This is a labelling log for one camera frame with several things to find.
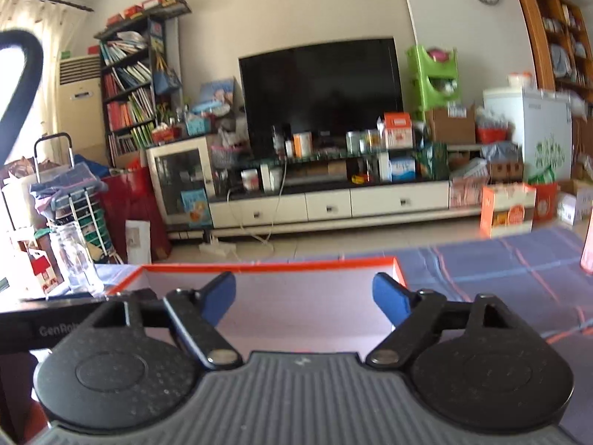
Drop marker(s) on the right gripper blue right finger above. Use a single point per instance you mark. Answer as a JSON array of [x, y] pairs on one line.
[[413, 314]]

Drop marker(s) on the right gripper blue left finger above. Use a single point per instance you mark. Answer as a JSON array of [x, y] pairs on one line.
[[194, 316]]

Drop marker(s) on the glass mason jar mug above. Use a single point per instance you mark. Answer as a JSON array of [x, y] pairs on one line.
[[73, 259]]

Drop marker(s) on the red white carton box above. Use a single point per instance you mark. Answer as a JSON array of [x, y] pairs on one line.
[[38, 275]]

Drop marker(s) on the white power strip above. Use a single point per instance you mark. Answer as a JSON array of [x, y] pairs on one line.
[[218, 248]]

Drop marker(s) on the orange cardboard box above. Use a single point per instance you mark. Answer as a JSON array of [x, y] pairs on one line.
[[322, 306]]

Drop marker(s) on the white tv stand cabinet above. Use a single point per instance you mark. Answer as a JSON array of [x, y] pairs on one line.
[[361, 207]]

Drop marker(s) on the red paper bag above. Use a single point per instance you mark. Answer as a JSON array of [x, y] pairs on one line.
[[130, 197]]

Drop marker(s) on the blue plaid bed sheet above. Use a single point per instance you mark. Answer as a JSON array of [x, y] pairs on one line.
[[538, 275]]

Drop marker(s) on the orange white gift bag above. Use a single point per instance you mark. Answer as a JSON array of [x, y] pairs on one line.
[[507, 209]]

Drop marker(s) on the white glass door cabinet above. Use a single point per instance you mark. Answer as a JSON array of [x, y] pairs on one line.
[[181, 175]]

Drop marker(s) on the red cylindrical can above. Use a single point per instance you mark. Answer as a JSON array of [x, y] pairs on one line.
[[586, 261]]

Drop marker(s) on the brown cardboard box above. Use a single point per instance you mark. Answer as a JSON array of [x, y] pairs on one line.
[[452, 126]]

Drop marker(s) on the beige standing air conditioner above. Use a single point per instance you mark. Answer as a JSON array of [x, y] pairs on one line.
[[79, 106]]

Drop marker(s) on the green stacked plastic bins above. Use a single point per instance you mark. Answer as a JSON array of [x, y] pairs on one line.
[[434, 79]]

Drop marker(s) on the white small refrigerator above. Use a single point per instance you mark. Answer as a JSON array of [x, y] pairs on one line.
[[541, 125]]

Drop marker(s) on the black flat screen television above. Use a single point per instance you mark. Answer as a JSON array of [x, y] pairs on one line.
[[325, 89]]

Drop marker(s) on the black bookshelf with books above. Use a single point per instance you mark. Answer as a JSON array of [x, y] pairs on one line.
[[133, 55]]

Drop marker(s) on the wooden shelf unit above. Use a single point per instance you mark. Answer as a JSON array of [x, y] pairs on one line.
[[561, 47]]

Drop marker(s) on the wire shopping trolley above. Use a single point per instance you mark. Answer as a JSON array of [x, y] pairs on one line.
[[70, 196]]

